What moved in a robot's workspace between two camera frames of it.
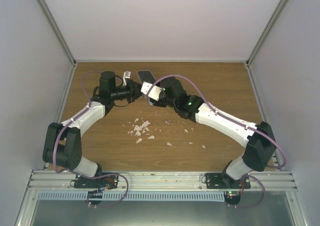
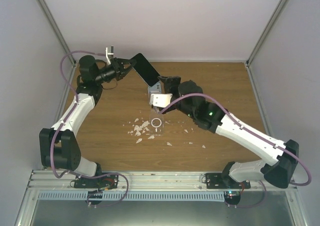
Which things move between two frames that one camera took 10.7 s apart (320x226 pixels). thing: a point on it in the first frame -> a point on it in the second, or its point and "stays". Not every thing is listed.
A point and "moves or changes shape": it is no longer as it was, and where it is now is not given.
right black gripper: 156,104 -> 171,80
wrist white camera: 126,74 -> 109,53
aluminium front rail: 159,180 stays
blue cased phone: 146,75 moves or changes shape
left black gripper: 134,88 -> 120,71
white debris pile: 138,128 stays
